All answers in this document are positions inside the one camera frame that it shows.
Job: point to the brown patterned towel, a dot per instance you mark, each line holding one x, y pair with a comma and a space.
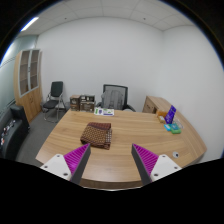
95, 135

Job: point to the small white round object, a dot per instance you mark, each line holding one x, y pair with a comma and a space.
175, 154

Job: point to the purple standing sign card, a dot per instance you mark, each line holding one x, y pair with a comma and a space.
170, 114

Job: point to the small green box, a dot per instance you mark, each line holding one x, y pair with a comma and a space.
176, 129

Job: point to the black folding chair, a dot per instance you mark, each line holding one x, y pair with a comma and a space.
56, 89

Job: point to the black mesh office chair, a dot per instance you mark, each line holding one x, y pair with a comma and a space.
125, 96

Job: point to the wooden side desk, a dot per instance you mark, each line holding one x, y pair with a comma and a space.
154, 103

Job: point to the grey backpack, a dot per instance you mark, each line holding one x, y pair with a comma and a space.
111, 99

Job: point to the black printed cardboard box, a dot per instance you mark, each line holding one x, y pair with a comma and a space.
87, 98

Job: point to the wooden cabinet with glass doors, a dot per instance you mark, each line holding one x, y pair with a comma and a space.
30, 100

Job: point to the black leather sofa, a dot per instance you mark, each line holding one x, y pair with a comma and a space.
11, 133

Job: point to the tall brown cardboard box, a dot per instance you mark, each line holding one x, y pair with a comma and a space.
74, 102

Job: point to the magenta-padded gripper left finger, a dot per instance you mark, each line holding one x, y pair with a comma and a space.
78, 159

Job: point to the white printed paper sheet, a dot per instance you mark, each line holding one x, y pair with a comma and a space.
104, 111

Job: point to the ceiling light strip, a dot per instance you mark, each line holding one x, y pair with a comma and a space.
29, 24

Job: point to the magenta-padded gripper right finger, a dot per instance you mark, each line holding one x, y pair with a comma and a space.
146, 159

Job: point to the small orange box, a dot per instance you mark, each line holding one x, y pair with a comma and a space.
161, 115

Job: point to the small blue box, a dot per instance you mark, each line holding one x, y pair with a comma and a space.
167, 127

